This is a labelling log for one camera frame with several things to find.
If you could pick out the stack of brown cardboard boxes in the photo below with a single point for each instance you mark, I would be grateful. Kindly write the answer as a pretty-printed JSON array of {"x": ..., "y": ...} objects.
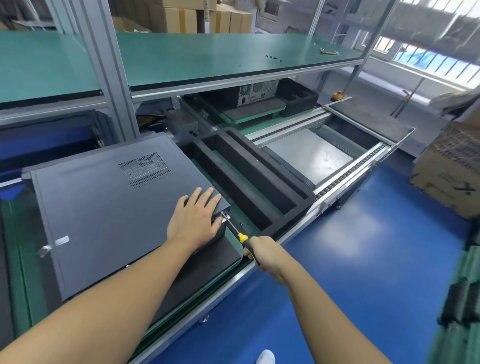
[{"x": 176, "y": 16}]

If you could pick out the person's white shoe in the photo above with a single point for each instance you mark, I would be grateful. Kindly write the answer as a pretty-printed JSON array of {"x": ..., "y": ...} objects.
[{"x": 265, "y": 357}]

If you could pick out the person's left hand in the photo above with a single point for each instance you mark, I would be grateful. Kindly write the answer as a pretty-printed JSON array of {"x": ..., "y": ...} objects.
[{"x": 191, "y": 221}]

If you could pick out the blue plastic crate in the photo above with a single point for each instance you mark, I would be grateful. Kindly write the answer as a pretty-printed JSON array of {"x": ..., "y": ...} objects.
[{"x": 45, "y": 146}]

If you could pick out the large brown cardboard carton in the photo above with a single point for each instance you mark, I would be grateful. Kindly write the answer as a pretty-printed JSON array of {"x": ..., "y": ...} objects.
[{"x": 450, "y": 169}]

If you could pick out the small yellowish hand tool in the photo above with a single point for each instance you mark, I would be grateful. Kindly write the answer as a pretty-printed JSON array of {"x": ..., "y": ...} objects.
[{"x": 328, "y": 51}]

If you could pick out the person's right hand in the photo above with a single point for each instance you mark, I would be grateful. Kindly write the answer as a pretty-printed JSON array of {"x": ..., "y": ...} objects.
[{"x": 268, "y": 255}]

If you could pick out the long green workbench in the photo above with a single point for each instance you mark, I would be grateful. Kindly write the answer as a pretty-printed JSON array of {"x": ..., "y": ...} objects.
[{"x": 225, "y": 56}]

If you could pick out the person's right forearm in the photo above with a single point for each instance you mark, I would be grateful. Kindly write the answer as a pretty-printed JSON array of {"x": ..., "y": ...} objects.
[{"x": 330, "y": 322}]

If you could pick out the dark grey computer case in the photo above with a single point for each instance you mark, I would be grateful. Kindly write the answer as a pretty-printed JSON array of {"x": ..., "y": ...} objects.
[{"x": 105, "y": 210}]

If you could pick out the green pallet dark mat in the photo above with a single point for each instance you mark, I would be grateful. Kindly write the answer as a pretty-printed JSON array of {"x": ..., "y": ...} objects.
[{"x": 255, "y": 112}]

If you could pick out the scattered small black screws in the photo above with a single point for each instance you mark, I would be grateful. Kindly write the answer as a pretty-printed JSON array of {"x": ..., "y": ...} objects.
[{"x": 271, "y": 58}]

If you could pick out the yellow push button box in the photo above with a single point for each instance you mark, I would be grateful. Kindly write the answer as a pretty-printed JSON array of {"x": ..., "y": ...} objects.
[{"x": 339, "y": 96}]

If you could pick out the distant computer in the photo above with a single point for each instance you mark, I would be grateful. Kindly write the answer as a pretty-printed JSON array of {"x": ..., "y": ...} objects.
[{"x": 256, "y": 93}]

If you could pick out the stack of green plastic pallets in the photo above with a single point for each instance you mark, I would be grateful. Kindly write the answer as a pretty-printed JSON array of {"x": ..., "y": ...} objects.
[{"x": 461, "y": 300}]

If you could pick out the grey metal conveyor plate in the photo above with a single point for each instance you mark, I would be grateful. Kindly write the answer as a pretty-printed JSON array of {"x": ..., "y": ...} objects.
[{"x": 311, "y": 154}]

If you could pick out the black divided foam tray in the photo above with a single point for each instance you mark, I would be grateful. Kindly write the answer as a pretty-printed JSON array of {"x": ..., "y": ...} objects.
[{"x": 296, "y": 206}]

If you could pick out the grey padded green pallet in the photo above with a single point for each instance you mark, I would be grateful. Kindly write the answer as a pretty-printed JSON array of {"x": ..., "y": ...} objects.
[{"x": 371, "y": 120}]

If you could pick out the aluminium conveyor frame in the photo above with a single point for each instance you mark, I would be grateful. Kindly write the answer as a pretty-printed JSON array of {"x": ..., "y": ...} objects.
[{"x": 187, "y": 322}]

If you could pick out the thick aluminium frame post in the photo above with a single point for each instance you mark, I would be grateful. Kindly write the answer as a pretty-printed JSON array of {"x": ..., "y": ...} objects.
[{"x": 105, "y": 75}]

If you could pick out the slim aluminium frame post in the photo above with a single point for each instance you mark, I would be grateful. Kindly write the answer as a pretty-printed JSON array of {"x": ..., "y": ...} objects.
[{"x": 371, "y": 41}]

